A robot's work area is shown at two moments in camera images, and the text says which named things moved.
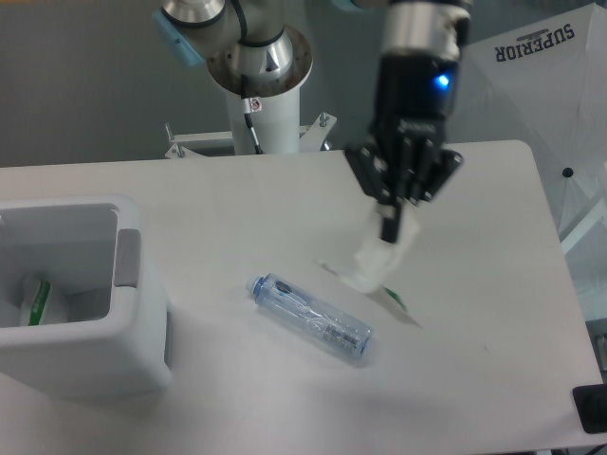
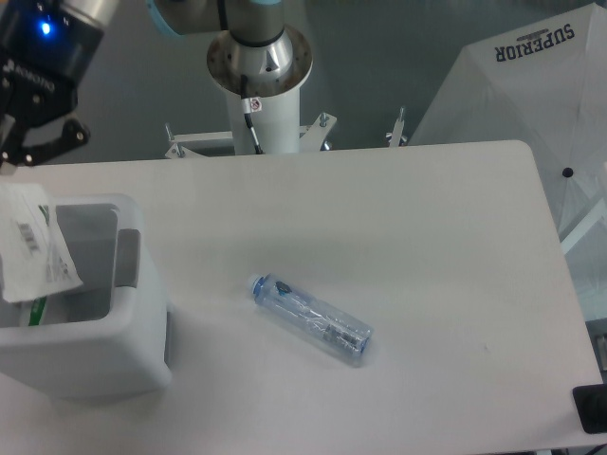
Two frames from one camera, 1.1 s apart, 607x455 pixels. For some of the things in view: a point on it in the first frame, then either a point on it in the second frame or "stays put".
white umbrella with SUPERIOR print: [542, 81] stays put
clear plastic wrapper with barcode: [375, 263] to [34, 258]
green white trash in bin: [38, 305] stays put
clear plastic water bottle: [311, 315] stays put
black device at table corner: [591, 404] stays put
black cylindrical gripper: [413, 98] to [45, 50]
